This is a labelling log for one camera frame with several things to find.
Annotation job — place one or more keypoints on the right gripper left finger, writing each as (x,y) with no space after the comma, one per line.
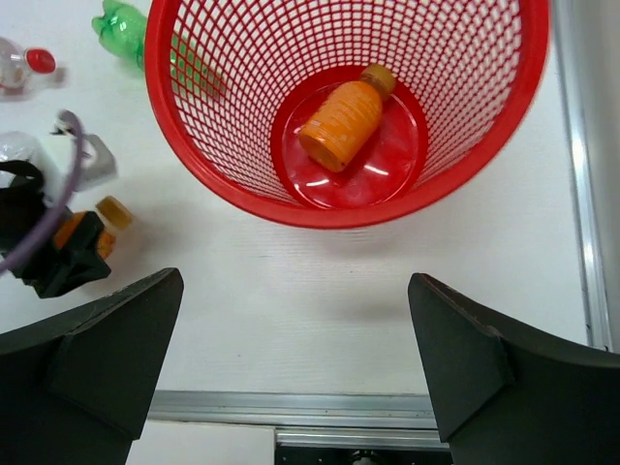
(76,388)

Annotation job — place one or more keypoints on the green plastic bottle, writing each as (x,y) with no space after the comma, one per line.
(121,30)

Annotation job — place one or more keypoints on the aluminium table edge rail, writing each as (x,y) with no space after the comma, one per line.
(405,422)

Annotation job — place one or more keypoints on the red mesh plastic bin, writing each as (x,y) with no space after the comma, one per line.
(466,73)

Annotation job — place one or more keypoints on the orange bottle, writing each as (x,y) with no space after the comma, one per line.
(116,219)
(335,133)

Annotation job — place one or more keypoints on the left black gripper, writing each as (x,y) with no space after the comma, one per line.
(27,222)

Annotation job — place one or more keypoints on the red label clear bottle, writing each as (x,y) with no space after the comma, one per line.
(19,64)

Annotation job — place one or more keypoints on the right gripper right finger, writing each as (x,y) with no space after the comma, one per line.
(504,392)

